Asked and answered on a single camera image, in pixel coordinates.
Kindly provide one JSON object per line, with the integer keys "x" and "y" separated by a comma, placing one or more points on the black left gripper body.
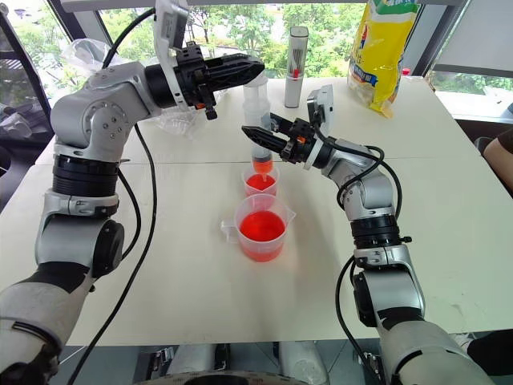
{"x": 191, "y": 76}

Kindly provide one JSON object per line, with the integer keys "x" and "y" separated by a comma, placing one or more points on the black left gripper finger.
{"x": 230, "y": 82}
{"x": 236, "y": 62}

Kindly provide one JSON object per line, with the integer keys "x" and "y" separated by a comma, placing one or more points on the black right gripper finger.
{"x": 282, "y": 122}
{"x": 264, "y": 138}

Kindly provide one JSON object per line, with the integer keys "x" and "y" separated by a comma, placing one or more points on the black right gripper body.
{"x": 298, "y": 142}

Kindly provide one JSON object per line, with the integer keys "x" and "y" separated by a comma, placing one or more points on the clear plastic syringe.
{"x": 262, "y": 158}

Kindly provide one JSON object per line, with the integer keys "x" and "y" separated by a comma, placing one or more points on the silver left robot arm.
{"x": 100, "y": 116}

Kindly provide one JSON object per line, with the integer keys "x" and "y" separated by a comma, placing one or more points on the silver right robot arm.
{"x": 376, "y": 192}

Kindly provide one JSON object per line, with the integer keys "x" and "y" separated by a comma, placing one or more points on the small cup with red liquid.
{"x": 260, "y": 183}

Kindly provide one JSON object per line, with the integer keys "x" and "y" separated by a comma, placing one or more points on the clear plastic wrapper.
{"x": 176, "y": 122}

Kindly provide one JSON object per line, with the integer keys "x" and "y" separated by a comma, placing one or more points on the tall white lidded container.
{"x": 296, "y": 68}

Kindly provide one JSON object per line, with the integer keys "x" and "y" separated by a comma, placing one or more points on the clear crumpled plastic bag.
{"x": 86, "y": 54}

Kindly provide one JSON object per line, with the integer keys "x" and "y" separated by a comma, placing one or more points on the yellow snack bag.
{"x": 380, "y": 52}

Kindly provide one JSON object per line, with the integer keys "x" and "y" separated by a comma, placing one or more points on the small red cap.
{"x": 406, "y": 72}

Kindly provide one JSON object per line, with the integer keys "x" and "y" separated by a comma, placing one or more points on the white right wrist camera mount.
{"x": 320, "y": 106}

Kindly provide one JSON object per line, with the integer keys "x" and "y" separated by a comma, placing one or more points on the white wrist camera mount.
{"x": 170, "y": 36}
{"x": 320, "y": 106}

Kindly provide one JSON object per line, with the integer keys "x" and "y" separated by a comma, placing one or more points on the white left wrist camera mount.
{"x": 170, "y": 36}

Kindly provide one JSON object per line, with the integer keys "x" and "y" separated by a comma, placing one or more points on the black metal frame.
{"x": 24, "y": 68}

